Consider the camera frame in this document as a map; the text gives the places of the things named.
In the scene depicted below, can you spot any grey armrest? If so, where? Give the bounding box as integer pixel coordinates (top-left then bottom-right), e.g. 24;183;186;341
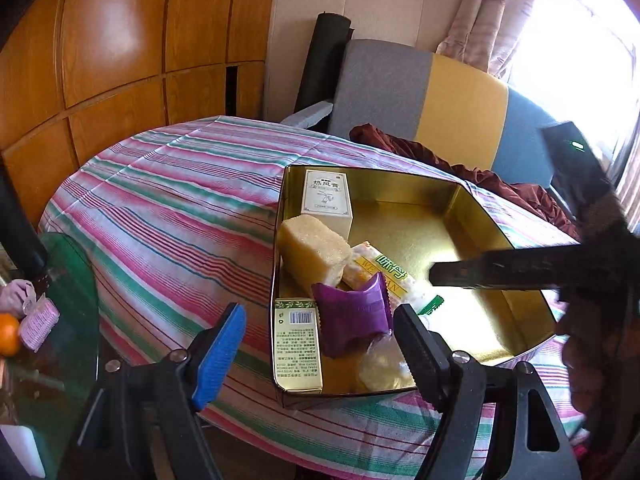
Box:
280;100;335;131

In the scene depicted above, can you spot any small green yellow box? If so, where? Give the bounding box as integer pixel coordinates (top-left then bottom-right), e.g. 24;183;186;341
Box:
272;297;323;393

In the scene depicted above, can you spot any yellow sponge cake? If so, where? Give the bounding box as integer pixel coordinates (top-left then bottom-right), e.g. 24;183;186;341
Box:
277;215;353;292

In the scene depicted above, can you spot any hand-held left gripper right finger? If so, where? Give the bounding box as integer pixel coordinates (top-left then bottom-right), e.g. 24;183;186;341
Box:
393;303;585;480

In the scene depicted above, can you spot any wooden wardrobe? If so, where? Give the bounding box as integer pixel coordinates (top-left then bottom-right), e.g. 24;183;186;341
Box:
0;0;278;226

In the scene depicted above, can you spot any white carton box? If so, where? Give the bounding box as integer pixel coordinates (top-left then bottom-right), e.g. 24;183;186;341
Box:
300;169;354;241

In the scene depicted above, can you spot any striped bed sheet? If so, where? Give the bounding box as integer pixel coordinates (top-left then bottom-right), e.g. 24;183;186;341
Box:
39;115;583;478

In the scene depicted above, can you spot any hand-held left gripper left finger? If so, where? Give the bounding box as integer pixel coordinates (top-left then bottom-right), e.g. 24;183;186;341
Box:
65;301;248;480

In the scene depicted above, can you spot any grey yellow blue sofa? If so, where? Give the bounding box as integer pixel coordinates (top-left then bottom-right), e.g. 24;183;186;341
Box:
327;39;566;191

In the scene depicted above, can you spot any clear pastry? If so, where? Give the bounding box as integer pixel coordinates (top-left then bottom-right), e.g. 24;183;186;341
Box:
356;332;418;393

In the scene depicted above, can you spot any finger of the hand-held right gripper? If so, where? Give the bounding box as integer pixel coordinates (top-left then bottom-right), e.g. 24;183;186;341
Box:
429;242;581;291

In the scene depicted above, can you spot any purple snack packet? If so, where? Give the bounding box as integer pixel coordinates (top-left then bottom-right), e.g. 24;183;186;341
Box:
311;272;394;358

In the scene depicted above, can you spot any white block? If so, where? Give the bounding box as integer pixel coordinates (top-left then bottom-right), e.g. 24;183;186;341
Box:
0;425;46;478

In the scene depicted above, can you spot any green glass table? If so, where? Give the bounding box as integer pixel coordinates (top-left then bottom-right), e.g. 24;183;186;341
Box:
0;232;101;480

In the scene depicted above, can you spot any pale patterned curtain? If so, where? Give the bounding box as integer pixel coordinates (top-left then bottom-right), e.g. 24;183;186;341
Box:
435;0;546;81
607;105;640;206

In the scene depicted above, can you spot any dark red cloth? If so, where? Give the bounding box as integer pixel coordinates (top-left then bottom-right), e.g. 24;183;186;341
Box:
349;122;581;241

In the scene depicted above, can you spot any orange fruit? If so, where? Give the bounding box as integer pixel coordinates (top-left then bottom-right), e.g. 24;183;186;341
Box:
0;312;22;358

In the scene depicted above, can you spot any yellow green snack packet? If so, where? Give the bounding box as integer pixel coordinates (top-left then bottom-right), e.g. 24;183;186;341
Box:
342;241;446;316

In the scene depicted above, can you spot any black rolled mat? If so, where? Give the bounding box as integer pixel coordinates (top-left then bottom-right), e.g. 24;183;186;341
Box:
294;12;353;111

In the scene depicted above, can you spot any gold-lined tin box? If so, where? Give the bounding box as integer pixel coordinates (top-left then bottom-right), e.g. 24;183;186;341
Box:
270;164;558;411

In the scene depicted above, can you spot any pale pink bag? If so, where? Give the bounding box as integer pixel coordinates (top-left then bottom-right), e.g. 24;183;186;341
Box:
0;280;36;318

